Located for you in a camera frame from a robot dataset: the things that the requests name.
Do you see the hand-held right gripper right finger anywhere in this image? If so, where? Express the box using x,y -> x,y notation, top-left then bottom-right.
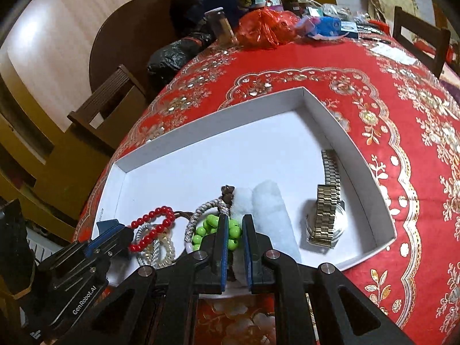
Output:
242,214 -> 414,345

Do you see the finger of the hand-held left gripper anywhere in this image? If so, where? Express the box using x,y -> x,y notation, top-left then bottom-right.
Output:
97,219 -> 134,247
85,239 -> 131,259

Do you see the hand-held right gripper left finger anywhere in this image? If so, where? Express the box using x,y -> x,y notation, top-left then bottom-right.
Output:
66,214 -> 231,345

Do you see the green bead bracelet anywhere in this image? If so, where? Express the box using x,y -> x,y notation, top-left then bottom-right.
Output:
191,214 -> 242,253

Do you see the red bead bracelet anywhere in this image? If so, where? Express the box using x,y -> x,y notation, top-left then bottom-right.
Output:
129,206 -> 177,254

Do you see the silver wristwatch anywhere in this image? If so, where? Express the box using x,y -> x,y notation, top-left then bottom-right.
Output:
305,150 -> 348,248

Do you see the white cardboard box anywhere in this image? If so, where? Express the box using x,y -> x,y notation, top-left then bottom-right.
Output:
94,86 -> 398,299

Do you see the white padded cloth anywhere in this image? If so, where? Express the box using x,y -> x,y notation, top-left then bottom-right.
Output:
232,181 -> 302,263

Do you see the white radiator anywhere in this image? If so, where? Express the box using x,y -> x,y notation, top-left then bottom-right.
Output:
28,232 -> 48,261

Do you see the black object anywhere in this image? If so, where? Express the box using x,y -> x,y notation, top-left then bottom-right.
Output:
0,199 -> 36,297

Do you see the brown wooden chair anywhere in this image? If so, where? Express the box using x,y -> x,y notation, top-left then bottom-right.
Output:
68,65 -> 145,152

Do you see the round dark wooden tabletop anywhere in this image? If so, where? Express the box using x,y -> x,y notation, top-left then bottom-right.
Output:
89,0 -> 180,90

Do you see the red plastic bag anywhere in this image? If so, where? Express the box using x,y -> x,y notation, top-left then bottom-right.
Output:
235,7 -> 300,49

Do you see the blue packet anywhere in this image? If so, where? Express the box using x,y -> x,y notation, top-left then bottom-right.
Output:
298,14 -> 343,40

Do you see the white paper sheet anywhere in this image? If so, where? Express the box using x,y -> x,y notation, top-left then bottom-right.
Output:
370,43 -> 417,67

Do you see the dark wooden chair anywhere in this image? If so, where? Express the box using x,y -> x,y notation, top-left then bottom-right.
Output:
392,5 -> 451,78

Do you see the silver braided bracelet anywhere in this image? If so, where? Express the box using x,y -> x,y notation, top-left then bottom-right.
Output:
185,196 -> 234,254
137,223 -> 163,269

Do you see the white pearl bracelet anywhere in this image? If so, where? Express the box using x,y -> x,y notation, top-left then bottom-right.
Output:
158,235 -> 177,264

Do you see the hammer with wooden handle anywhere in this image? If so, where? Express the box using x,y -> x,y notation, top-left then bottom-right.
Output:
205,7 -> 236,44

